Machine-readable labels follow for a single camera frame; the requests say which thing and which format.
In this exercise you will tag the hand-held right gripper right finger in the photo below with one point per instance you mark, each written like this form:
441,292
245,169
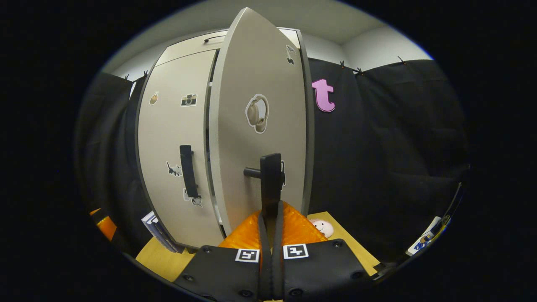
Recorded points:
277,268

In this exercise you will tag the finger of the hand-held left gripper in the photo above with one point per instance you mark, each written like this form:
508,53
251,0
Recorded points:
107,228

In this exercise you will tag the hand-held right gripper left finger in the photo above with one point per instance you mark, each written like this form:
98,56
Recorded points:
265,268

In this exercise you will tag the beige cabinet door camera sticker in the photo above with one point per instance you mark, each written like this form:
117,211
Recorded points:
172,126

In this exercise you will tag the beige cabinet door headphone sticker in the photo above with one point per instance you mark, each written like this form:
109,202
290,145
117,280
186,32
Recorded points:
239,75

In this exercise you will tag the beige double-door shoe cabinet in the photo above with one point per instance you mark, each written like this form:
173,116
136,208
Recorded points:
188,46

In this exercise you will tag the stack of blue white books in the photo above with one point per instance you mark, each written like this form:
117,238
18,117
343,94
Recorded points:
157,230

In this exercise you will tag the pink plush toy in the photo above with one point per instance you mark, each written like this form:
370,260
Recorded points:
323,228

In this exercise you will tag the black backdrop cloth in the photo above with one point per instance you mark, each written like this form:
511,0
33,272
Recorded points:
377,147

